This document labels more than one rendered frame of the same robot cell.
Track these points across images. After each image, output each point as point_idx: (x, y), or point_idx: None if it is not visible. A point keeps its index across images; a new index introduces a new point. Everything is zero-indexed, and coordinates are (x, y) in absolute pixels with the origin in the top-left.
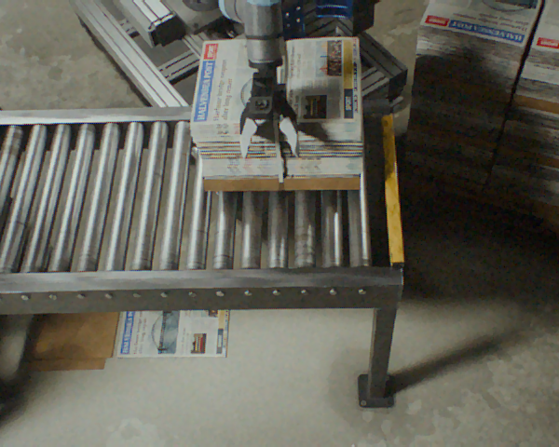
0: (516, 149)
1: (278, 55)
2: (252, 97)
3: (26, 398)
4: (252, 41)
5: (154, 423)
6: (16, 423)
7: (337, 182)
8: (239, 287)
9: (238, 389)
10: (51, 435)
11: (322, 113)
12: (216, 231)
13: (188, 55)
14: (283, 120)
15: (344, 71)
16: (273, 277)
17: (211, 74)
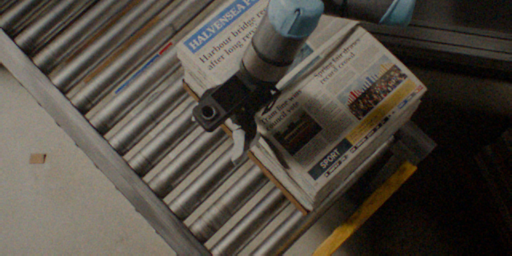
0: None
1: (267, 79)
2: (210, 96)
3: None
4: (251, 47)
5: (90, 169)
6: (9, 75)
7: (287, 194)
8: (129, 200)
9: (167, 204)
10: (22, 108)
11: (296, 146)
12: (164, 129)
13: None
14: (239, 130)
15: (367, 117)
16: (161, 219)
17: (252, 3)
